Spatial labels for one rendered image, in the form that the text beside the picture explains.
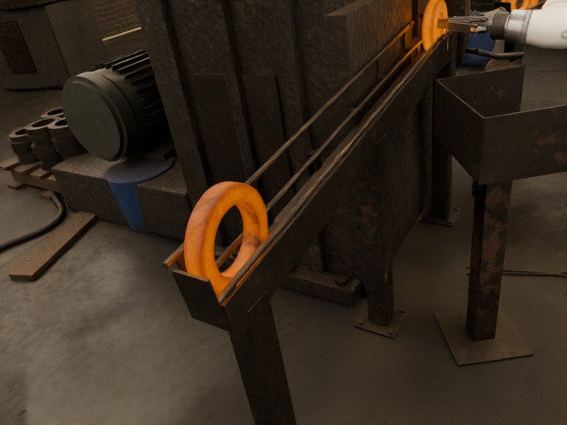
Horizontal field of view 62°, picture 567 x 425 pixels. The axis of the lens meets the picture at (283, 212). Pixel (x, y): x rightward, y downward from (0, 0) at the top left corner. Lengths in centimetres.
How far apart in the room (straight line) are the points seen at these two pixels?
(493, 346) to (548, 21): 89
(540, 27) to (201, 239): 115
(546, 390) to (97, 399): 120
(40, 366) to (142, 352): 33
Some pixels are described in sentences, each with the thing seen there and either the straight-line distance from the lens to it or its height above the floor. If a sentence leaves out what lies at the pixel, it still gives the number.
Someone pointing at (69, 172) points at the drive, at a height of 24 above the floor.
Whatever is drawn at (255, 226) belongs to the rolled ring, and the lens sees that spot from 80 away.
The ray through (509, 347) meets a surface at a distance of 147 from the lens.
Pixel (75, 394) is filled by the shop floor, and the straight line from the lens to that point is 160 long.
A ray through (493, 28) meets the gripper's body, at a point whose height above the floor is 73.
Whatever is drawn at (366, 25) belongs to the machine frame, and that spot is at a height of 82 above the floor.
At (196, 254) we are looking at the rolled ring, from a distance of 69.
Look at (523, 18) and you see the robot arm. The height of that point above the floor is 75.
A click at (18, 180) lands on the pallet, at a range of 320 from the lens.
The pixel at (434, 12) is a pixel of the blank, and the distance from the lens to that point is 158.
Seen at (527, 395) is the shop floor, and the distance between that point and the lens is 138.
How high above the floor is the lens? 106
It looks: 31 degrees down
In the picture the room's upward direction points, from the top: 10 degrees counter-clockwise
